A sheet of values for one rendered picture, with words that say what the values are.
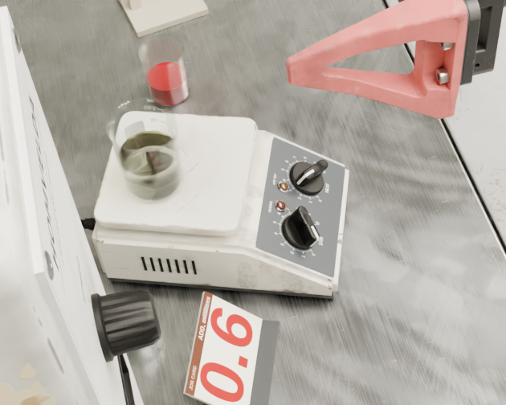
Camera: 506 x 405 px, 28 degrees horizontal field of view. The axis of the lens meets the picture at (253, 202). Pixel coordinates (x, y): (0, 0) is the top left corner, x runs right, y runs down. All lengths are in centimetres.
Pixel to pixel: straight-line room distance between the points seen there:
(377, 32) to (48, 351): 29
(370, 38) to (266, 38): 61
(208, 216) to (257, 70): 26
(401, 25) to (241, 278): 43
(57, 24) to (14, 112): 92
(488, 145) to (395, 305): 20
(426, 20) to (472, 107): 56
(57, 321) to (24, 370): 1
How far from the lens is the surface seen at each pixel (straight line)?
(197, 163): 83
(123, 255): 83
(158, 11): 109
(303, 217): 82
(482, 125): 98
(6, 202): 17
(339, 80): 46
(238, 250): 80
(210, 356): 79
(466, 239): 89
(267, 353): 82
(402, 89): 47
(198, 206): 80
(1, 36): 20
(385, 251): 88
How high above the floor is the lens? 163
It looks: 53 degrees down
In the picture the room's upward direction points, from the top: 6 degrees counter-clockwise
